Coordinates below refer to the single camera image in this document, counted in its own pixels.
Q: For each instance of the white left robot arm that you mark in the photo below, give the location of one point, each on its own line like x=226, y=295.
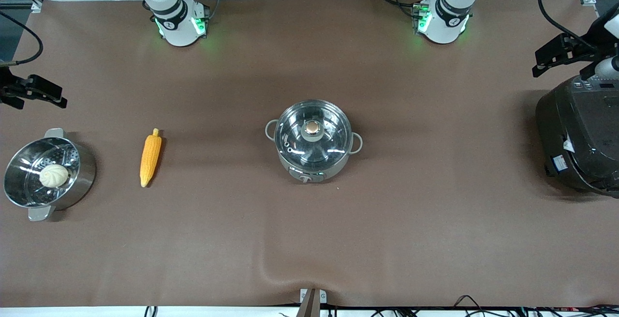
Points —
x=442, y=24

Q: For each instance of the steel steamer pot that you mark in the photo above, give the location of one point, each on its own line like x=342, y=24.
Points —
x=82, y=176

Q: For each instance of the black rice cooker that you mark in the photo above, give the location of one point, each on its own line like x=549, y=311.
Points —
x=580, y=133

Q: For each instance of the yellow corn cob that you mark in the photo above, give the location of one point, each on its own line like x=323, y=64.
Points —
x=150, y=157

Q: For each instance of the white steamed bun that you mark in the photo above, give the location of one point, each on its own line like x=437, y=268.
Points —
x=53, y=175

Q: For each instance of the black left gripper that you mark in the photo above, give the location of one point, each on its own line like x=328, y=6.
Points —
x=578, y=51

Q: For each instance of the glass lid with copper knob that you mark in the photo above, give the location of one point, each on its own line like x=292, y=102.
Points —
x=313, y=129

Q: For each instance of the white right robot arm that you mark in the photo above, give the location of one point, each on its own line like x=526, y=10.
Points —
x=176, y=26

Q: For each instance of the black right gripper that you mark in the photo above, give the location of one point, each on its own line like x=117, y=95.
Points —
x=9, y=88

